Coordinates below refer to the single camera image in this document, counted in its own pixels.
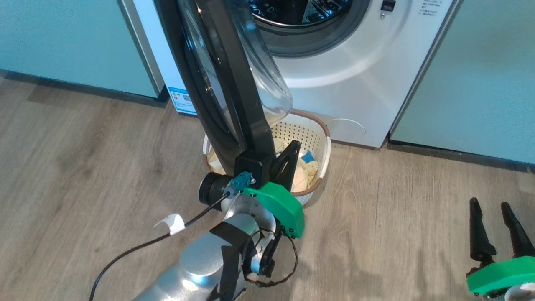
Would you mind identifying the teal left camera cable connector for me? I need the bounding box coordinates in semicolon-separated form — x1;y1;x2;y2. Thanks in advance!
224;171;256;198

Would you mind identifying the round black glass washer door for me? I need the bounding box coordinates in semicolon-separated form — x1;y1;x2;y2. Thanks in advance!
154;0;294;176

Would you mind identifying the white front-load washing machine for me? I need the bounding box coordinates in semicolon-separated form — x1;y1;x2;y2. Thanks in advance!
134;0;455;149

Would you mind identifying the pale teal cabinet front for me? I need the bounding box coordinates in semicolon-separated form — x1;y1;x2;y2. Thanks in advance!
389;0;535;165
0;0;164;99

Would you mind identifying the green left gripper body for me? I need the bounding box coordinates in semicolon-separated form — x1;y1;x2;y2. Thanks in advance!
242;182;306;240

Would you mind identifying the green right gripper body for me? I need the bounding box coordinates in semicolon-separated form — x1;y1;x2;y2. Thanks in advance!
466;255;535;298

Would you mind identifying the thin dark looped wire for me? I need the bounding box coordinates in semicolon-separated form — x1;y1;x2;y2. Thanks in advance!
244;228;300;288

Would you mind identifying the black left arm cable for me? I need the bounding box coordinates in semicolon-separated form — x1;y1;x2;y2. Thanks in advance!
89;193;229;301

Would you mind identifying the dark grey cabinet plinth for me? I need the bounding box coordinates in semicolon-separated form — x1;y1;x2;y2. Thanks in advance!
0;69;170;108
387;134;535;173

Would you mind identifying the round white filter cover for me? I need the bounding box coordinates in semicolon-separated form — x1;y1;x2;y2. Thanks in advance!
326;118;367;145

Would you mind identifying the blue energy label sticker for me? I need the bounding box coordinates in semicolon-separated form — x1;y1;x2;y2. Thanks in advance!
168;86;197;116

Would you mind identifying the cream perforated laundry basket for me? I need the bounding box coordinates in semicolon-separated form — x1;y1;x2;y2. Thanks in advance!
203;111;332;206

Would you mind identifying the white tape tag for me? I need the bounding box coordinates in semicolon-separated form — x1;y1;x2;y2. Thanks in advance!
154;214;186;236

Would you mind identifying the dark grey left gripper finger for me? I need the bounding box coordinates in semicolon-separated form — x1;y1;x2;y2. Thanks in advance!
270;140;301;192

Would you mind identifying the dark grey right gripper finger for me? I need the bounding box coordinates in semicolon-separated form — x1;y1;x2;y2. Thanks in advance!
469;197;497;265
500;202;535;259

